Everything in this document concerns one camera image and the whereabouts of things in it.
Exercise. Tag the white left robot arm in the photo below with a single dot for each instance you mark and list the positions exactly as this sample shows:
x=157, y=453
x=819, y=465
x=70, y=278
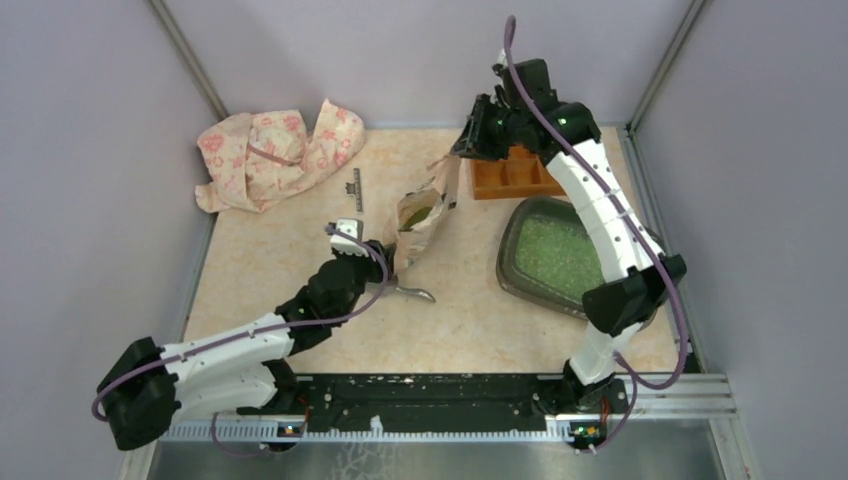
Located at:
x=244, y=370

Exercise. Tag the grey metal scoop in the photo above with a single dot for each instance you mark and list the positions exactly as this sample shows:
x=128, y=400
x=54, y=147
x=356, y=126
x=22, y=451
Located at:
x=414, y=292

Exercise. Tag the pink patterned cloth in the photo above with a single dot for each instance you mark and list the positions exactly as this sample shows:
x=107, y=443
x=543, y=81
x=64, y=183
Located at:
x=257, y=160

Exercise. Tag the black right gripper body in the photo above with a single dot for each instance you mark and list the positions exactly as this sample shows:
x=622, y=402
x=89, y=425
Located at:
x=494, y=128

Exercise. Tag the orange compartment tray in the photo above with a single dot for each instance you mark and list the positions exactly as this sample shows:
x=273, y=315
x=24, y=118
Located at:
x=520, y=175

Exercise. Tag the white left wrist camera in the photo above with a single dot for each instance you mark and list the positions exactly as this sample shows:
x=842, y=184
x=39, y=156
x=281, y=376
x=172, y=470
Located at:
x=346, y=238

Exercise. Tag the orange cat litter bag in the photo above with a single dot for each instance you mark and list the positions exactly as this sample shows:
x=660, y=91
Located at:
x=419, y=214

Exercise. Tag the piano-key bag clip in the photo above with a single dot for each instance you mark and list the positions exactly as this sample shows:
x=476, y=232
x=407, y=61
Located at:
x=354, y=189

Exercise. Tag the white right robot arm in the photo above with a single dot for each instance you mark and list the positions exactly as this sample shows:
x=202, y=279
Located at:
x=639, y=277

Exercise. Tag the dark green litter box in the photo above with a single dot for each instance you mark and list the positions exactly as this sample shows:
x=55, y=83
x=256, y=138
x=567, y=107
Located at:
x=546, y=256

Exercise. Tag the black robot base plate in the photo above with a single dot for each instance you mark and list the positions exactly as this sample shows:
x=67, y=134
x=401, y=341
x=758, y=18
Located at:
x=446, y=408

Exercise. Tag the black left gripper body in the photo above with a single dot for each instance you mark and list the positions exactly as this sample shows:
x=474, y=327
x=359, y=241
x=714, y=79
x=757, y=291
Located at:
x=366, y=270

